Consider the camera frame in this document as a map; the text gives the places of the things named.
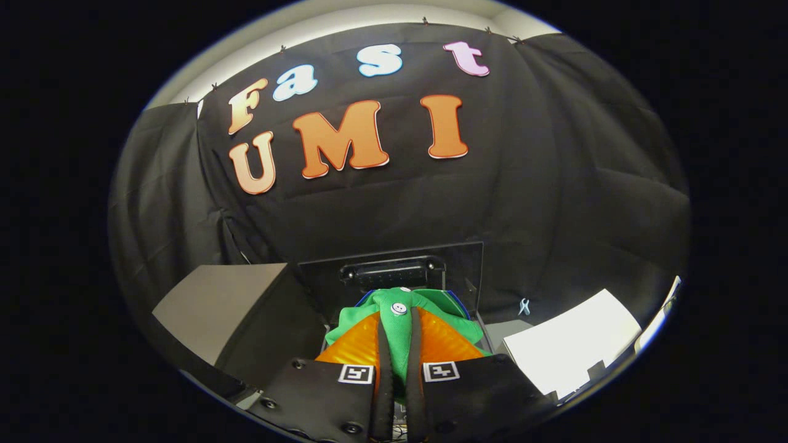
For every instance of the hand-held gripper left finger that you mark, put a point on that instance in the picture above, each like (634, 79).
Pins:
(326, 400)

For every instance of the small white clip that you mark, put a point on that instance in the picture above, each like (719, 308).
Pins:
(524, 306)

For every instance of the grey box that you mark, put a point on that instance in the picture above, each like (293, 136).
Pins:
(215, 301)

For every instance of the white table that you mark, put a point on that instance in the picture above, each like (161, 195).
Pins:
(572, 344)

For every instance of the black backdrop cloth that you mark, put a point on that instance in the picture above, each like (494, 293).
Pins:
(394, 203)

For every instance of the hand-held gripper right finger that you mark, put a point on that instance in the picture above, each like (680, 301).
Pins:
(474, 400)

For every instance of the green polo shirt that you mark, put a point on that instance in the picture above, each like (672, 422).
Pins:
(425, 307)

